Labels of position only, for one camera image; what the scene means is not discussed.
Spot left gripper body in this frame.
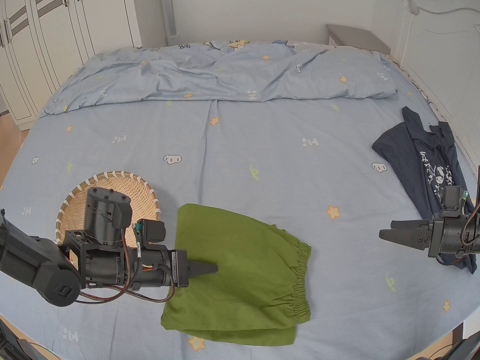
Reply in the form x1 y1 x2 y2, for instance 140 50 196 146
125 247 189 290

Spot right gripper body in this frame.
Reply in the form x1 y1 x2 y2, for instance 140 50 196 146
428 218 473 259

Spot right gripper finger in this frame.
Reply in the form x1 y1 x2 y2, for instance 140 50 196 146
391 219 431 234
378 229 431 250

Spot green shorts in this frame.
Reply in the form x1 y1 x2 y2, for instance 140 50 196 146
160 203 313 346

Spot round woven basket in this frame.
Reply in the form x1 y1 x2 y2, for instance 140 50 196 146
54 170 163 273

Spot bed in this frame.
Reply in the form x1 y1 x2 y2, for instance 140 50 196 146
0 0 480 360

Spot dark blue printed T-shirt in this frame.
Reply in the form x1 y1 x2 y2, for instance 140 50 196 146
372 106 479 275

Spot grey bedside table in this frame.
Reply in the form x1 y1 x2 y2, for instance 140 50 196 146
325 23 392 54

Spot pale blue quilt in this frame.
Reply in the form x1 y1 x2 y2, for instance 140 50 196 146
39 40 399 118

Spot white wardrobe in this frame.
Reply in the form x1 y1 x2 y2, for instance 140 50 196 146
0 0 143 131

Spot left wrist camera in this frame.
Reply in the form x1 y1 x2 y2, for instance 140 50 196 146
135 218 167 253

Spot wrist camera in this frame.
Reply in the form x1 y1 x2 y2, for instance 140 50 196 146
135 218 167 253
439 185 468 221

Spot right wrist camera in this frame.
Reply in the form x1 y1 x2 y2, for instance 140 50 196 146
439 185 468 221

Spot white wall pipe cover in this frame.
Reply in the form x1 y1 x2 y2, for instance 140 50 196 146
157 0 181 47

